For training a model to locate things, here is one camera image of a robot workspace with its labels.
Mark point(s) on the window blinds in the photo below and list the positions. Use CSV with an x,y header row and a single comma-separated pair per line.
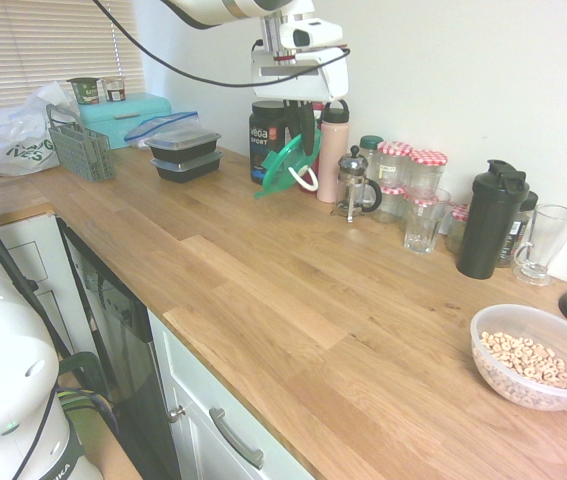
x,y
38,45

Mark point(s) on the brown yogurt cup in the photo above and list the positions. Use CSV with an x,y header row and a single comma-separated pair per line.
x,y
113,90

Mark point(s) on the small jar red checkered lid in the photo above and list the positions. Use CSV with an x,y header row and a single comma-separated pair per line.
x,y
459,225

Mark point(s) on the grey cutlery basket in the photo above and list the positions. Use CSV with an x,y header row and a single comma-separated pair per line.
x,y
85,152

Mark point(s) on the black meal container clear lid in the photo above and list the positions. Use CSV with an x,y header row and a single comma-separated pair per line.
x,y
183,142
188,167

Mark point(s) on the black camera stand leg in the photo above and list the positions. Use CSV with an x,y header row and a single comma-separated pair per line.
x,y
3,255

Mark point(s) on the pink bottle with black cap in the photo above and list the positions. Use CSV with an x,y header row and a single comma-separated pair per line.
x,y
333,160

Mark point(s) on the teal bread box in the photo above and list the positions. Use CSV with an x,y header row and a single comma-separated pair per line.
x,y
128,112

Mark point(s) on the black Vega protein tub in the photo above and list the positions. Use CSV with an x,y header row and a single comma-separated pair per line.
x,y
262,145

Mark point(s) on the glass jar red checkered lid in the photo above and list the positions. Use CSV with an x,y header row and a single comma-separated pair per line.
x,y
390,205
428,172
424,201
394,162

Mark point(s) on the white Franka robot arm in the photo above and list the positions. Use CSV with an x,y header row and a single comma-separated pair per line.
x,y
3,350

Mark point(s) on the black shaker bottle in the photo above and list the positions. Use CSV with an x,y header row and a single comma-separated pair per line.
x,y
488,225

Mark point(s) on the glass French press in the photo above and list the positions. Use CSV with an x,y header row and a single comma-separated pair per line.
x,y
353,182

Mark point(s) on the glass jar with green lid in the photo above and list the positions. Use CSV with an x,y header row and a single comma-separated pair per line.
x,y
370,142

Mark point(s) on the white base cabinet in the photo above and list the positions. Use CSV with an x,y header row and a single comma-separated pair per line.
x,y
198,450

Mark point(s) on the green metal clamp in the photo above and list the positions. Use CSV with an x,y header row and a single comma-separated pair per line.
x,y
83,362

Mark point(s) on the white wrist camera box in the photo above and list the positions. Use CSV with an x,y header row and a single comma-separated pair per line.
x,y
310,34

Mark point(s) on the black dishwasher front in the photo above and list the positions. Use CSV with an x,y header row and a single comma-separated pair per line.
x,y
123,325

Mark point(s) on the silver cabinet knob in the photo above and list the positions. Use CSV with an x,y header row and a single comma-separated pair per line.
x,y
177,413

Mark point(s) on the clear zip bag blue seal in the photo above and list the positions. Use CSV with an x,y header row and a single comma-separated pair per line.
x,y
163,126

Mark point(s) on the cereal rings heap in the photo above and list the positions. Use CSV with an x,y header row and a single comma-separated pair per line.
x,y
523,357

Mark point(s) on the white plastic shopping bag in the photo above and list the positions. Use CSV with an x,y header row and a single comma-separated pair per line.
x,y
8,135

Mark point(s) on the clear plastic food container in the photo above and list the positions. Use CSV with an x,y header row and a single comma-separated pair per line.
x,y
483,360

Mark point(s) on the green yogurt cup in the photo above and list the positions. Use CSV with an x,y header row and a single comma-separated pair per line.
x,y
84,91

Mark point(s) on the green round container lid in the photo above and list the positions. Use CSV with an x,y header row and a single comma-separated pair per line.
x,y
283,167

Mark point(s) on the clear glass tumbler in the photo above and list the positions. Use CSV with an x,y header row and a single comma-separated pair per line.
x,y
425,230

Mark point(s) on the dark spice bottle black cap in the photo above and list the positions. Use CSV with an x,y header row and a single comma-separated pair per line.
x,y
513,240

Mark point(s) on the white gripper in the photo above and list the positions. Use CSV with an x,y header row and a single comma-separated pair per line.
x,y
303,82

